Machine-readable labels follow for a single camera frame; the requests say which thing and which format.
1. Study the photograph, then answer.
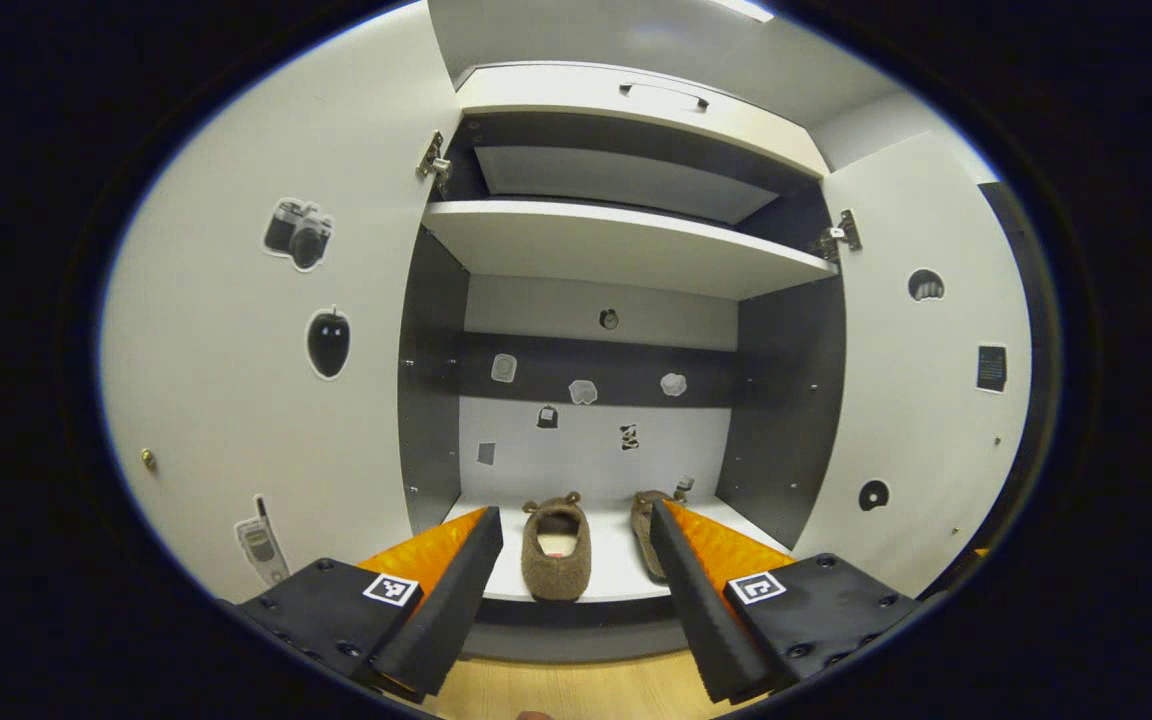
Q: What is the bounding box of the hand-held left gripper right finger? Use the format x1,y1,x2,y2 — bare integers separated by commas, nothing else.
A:
648,500,925,705

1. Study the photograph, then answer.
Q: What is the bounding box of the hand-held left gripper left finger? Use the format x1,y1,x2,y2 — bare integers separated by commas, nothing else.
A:
224,505,505,705

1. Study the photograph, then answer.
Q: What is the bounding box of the brown fuzzy shoe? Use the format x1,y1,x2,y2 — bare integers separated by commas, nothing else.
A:
521,492,593,603
631,489,687,584

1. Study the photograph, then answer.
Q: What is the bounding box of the white shoe cabinet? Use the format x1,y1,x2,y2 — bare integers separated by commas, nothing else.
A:
398,60,849,663

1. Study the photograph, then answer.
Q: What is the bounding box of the white cabinet door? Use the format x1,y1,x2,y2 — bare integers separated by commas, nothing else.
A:
99,0,462,606
794,130,1034,599

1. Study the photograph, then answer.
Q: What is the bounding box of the white cabinet shelf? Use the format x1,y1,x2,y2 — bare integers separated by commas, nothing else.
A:
421,200,840,301

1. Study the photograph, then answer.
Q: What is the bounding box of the metal door hinge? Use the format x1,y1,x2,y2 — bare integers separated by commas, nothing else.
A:
416,130,454,196
816,210,863,261

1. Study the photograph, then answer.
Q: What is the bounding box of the white cabinet drawer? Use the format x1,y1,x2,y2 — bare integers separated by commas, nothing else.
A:
454,62,830,179

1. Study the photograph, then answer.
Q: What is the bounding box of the black drawer handle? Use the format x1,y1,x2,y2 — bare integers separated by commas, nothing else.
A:
619,83,710,111

